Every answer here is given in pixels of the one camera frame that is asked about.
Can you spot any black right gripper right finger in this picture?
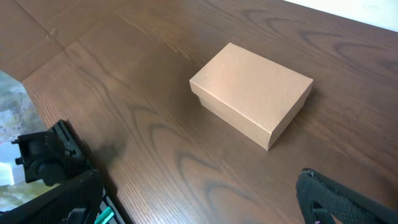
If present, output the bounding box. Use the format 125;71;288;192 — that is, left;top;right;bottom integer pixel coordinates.
295;168;397;224

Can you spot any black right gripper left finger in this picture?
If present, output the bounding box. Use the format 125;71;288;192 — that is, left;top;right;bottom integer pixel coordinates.
1;170;104;223

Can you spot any cardboard box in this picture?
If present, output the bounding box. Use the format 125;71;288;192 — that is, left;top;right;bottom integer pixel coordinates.
190;43;313;150

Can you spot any black mounting rail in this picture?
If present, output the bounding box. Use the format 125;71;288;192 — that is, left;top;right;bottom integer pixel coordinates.
11;119;125;224

